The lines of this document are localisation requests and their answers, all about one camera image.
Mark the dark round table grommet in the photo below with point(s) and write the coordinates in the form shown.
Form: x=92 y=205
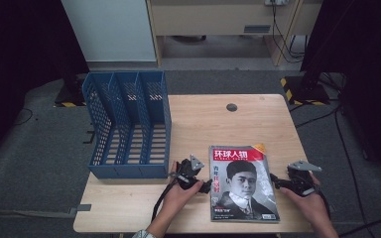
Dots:
x=231 y=107

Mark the patterned shirt sleeve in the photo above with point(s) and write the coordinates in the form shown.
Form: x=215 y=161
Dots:
x=143 y=234

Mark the black stand base striped tape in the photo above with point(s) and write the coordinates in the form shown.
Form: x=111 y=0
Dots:
x=70 y=95
x=306 y=91

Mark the white cabinet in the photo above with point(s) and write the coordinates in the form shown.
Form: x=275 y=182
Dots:
x=112 y=29

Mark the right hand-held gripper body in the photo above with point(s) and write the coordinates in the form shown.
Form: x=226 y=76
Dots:
x=299 y=180

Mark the grey tape strip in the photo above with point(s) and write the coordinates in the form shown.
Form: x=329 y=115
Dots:
x=81 y=208

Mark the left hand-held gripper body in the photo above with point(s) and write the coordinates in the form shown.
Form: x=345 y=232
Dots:
x=188 y=172

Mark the person's left hand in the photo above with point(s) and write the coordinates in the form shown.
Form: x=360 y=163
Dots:
x=178 y=200

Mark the blue plastic file rack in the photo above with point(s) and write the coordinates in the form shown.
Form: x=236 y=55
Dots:
x=130 y=145

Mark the white power strip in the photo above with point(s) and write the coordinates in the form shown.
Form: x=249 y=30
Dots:
x=277 y=2

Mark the dark curtain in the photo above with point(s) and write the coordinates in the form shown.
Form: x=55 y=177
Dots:
x=367 y=66
x=20 y=59

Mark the person's right hand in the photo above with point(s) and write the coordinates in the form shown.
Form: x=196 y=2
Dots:
x=314 y=206

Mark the portrait cover magazine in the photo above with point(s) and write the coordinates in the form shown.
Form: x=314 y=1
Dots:
x=244 y=185

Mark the light wooden desk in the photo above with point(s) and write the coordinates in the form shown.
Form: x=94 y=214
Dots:
x=211 y=16

